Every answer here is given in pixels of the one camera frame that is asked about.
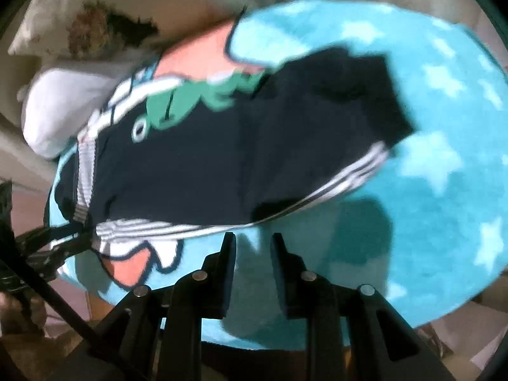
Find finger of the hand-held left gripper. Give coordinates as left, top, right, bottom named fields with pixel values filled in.
left=16, top=222, right=98, bottom=267

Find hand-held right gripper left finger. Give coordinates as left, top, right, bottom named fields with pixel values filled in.
left=88, top=232, right=237, bottom=381

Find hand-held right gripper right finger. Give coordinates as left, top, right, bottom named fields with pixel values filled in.
left=271, top=233, right=456, bottom=381

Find dark navy striped pants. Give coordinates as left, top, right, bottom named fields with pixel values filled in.
left=71, top=47, right=416, bottom=255

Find white pillow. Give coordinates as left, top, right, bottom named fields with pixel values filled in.
left=17, top=67, right=131, bottom=159

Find turquoise star printed blanket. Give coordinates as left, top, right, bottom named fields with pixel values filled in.
left=43, top=0, right=508, bottom=350

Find cream floral pillow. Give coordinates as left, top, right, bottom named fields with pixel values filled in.
left=8, top=0, right=239, bottom=64

